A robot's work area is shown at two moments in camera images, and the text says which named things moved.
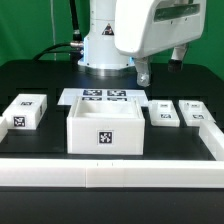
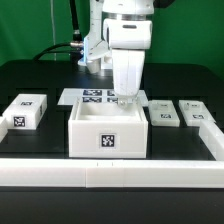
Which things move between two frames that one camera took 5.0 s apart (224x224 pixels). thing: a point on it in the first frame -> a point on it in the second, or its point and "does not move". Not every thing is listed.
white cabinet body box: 105,125 does not move
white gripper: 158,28 -> 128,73
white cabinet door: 163,113 does not move
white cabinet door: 194,112 does not move
